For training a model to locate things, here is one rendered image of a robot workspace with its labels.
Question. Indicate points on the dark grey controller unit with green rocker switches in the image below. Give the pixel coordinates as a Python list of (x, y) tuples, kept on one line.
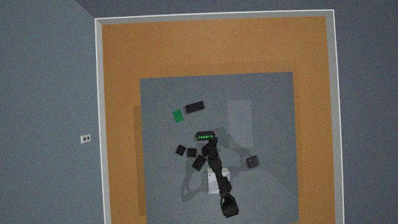
[(200, 136)]

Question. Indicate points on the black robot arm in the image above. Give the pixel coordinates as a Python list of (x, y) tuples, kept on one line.
[(229, 207)]

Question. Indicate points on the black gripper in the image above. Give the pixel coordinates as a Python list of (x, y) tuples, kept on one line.
[(214, 140)]

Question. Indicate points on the green rectangular block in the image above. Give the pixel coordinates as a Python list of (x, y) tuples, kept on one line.
[(178, 116)]

